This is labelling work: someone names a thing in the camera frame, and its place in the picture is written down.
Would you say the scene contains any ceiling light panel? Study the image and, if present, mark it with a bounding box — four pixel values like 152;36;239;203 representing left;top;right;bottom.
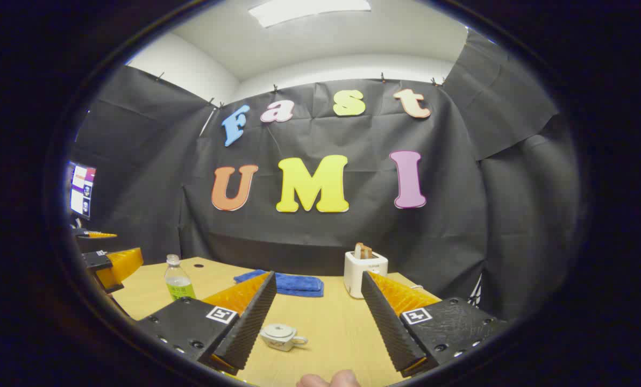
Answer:
248;0;372;28

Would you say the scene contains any computer monitor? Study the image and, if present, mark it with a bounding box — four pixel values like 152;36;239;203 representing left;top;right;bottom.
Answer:
67;161;97;220

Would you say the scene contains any blue towel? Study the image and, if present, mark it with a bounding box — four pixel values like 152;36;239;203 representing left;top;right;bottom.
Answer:
233;269;325;298

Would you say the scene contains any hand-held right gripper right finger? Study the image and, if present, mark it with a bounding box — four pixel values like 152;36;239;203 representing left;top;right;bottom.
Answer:
361;271;509;378

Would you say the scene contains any white toaster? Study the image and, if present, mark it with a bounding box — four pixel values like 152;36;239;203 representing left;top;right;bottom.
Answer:
344;250;389;299

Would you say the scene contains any green label water bottle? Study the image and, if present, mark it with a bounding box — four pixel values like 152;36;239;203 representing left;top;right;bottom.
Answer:
164;254;197;302

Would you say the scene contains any white floral teacup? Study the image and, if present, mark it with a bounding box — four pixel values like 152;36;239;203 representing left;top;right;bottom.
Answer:
260;324;309;353

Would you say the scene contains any black backdrop cloth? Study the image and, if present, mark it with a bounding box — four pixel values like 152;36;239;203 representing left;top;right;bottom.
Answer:
65;30;582;323

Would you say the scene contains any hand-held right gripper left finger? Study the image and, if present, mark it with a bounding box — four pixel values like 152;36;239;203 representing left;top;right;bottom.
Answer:
136;271;277;376

